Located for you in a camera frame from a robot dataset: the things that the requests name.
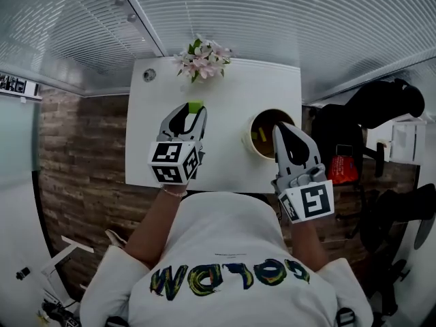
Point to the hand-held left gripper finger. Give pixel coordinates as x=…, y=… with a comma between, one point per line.
x=165, y=126
x=199, y=128

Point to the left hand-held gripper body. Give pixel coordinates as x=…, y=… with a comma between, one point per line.
x=170, y=162

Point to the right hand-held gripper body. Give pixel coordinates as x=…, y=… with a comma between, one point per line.
x=315, y=199

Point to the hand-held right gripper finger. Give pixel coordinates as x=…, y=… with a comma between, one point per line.
x=281, y=162
x=313, y=157

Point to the green small block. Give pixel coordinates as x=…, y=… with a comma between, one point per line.
x=195, y=107

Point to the yellow small block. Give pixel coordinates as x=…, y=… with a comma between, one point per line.
x=262, y=134

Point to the person's left forearm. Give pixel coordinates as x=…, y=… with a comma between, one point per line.
x=153, y=230

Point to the person's right forearm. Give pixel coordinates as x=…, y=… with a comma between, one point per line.
x=308, y=247

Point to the dark flat phone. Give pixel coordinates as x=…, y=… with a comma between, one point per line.
x=344, y=150

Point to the orange plastic bag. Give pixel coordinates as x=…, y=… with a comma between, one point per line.
x=343, y=170

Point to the person's black trousers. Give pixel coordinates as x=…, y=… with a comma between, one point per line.
x=272, y=203

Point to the round paper bucket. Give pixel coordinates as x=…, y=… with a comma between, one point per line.
x=264, y=119

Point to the pink flowers in vase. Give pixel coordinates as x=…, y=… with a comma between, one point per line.
x=204, y=60

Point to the black mesh office chair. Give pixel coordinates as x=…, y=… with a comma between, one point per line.
x=391, y=210

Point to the person's white printed shirt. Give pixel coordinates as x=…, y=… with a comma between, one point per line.
x=225, y=230

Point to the white tote bag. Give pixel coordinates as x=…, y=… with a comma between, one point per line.
x=116, y=238

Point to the black chair wheel base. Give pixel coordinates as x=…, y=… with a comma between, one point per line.
x=388, y=284

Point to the round metal door knob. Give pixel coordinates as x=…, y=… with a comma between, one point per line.
x=120, y=1
x=131, y=18

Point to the white window blinds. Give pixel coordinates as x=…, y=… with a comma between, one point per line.
x=51, y=29
x=391, y=39
x=238, y=12

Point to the frosted glass door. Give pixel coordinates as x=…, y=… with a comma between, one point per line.
x=17, y=141

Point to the small black device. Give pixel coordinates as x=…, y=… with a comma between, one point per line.
x=23, y=274

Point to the spare gripper device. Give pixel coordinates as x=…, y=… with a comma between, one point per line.
x=58, y=315

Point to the white desk frame leg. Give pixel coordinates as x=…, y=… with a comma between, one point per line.
x=76, y=247

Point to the wall photo panel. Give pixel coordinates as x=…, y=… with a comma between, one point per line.
x=17, y=85

